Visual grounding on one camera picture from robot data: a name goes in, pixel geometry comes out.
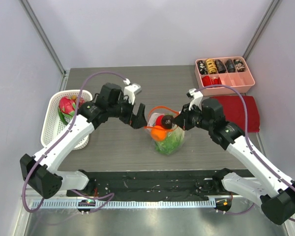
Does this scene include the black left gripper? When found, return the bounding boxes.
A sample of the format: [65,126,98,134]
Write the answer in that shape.
[108,93,148,129]

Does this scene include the dark brown mangosteen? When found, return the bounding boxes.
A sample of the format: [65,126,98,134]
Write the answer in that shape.
[161,115,174,130]

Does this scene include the green lettuce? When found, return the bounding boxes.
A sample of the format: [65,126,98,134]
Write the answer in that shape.
[154,129,185,155]

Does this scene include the clear zip bag orange zipper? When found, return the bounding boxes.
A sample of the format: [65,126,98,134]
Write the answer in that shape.
[144,106,189,155]

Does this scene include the orange tangerine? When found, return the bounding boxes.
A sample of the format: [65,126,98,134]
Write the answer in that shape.
[150,126,168,142]

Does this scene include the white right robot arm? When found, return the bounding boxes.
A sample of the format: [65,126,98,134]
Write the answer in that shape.
[174,98,295,225]

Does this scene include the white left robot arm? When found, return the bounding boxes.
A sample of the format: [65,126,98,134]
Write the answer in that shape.
[20,83,147,199]

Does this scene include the red cloth in box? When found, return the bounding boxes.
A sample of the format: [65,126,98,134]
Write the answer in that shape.
[201,75,222,87]

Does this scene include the dark red folded cloth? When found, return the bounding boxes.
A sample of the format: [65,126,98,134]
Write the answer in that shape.
[212,95,260,133]

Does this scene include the black patterned roll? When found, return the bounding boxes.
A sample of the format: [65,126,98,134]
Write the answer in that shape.
[197,60,208,75]
[225,59,236,73]

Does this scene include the yellow patterned roll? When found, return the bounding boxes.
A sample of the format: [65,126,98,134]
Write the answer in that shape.
[206,59,217,74]

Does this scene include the dark patterned roll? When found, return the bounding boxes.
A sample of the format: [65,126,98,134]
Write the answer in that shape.
[215,59,227,74]

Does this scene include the pink divided storage box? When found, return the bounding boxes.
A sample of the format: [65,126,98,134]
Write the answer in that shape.
[195,56,255,96]

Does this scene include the pink dragon fruit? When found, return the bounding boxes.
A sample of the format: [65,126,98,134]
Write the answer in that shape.
[58,95,77,125]

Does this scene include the floral patterned roll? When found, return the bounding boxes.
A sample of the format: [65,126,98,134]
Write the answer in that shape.
[233,59,246,72]

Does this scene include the white perforated plastic basket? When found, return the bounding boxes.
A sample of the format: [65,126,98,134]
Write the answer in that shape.
[40,89,93,150]

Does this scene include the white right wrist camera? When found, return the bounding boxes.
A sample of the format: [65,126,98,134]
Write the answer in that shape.
[186,88,203,111]

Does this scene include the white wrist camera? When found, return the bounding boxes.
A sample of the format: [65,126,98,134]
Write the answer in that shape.
[186,88,203,111]
[123,78,142,105]

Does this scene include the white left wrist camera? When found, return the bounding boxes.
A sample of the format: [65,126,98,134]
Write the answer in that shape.
[123,78,142,105]

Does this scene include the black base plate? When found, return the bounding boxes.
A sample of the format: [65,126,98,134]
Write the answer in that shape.
[66,168,254,201]

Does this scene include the slotted cable duct rail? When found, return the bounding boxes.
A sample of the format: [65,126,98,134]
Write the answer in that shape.
[40,198,216,209]

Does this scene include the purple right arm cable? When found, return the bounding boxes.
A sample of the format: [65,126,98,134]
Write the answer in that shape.
[194,85,295,223]

